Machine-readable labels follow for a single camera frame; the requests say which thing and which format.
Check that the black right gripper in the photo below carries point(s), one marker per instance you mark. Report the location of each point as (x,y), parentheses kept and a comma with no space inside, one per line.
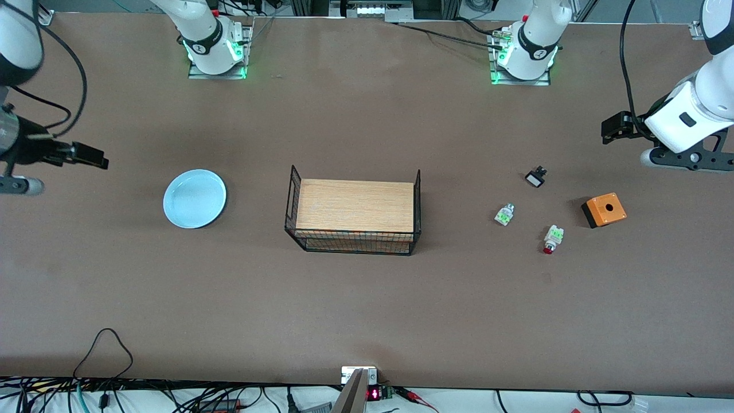
(33,149)

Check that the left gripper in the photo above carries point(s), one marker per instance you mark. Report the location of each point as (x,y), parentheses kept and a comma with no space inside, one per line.
(625,127)

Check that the light blue round plate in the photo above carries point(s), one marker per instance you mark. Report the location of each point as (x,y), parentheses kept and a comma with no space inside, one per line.
(195,198)

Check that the red push button switch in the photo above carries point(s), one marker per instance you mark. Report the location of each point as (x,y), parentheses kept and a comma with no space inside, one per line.
(554,234)

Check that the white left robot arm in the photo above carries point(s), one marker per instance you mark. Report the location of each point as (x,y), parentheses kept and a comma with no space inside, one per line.
(539,34)

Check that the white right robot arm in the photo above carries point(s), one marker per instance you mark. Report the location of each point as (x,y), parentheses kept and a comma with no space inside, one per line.
(200,28)

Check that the black square white push button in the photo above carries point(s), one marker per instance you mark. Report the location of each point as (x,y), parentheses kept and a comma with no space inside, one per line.
(535,179)

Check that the green white contact block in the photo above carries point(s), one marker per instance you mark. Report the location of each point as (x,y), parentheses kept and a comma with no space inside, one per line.
(504,215)

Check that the wooden board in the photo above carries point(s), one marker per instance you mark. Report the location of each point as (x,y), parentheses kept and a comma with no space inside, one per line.
(355,203)

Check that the black power adapter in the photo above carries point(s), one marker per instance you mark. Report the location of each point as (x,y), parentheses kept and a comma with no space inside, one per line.
(221,405)

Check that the red clip test leads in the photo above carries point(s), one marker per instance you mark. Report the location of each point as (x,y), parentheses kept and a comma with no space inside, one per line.
(416,396)

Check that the red digit display module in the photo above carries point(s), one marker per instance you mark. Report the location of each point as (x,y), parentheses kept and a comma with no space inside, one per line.
(374,394)

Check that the orange button enclosure box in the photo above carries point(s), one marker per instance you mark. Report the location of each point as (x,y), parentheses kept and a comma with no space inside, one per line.
(608,209)

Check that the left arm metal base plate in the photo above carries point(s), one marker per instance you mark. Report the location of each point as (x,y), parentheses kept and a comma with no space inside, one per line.
(545,80)

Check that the silver table corner bracket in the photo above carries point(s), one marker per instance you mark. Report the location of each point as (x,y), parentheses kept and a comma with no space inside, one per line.
(697,30)

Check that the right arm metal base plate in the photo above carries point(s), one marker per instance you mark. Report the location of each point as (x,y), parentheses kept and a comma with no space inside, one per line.
(198,76)

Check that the aluminium frame structure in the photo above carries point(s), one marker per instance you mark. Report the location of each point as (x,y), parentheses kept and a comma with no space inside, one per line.
(370,10)

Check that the silver metal bracket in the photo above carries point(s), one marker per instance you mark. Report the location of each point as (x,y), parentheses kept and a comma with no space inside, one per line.
(350,373)

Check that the grey camera stand bar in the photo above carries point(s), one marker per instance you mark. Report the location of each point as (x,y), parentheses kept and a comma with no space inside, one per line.
(352,396)

